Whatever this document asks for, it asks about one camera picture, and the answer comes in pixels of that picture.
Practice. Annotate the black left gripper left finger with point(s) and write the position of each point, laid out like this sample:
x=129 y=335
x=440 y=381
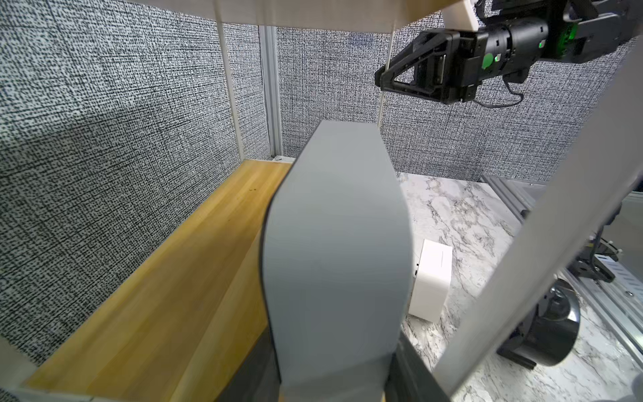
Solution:
x=258 y=378

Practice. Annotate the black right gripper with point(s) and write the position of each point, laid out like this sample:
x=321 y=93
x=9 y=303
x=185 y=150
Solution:
x=447 y=66

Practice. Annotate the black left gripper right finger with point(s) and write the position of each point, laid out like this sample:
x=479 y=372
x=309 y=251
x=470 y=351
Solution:
x=409 y=379

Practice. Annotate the small white square alarm clock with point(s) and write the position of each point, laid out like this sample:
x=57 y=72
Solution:
x=433 y=274

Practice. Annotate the grey square alarm clock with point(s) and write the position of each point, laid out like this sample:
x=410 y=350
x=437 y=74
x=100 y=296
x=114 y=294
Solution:
x=336 y=266

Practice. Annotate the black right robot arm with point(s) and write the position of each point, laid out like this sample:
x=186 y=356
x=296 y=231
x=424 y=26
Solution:
x=579 y=31

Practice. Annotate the black twin-bell alarm clock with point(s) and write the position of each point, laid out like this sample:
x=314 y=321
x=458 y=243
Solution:
x=547 y=335

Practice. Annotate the wooden two-tier white-frame shelf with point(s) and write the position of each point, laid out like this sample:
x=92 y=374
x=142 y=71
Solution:
x=141 y=148

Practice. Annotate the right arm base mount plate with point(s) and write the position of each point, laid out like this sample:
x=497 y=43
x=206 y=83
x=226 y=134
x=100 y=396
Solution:
x=586 y=264

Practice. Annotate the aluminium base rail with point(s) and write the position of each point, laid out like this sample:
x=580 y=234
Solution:
x=610 y=286

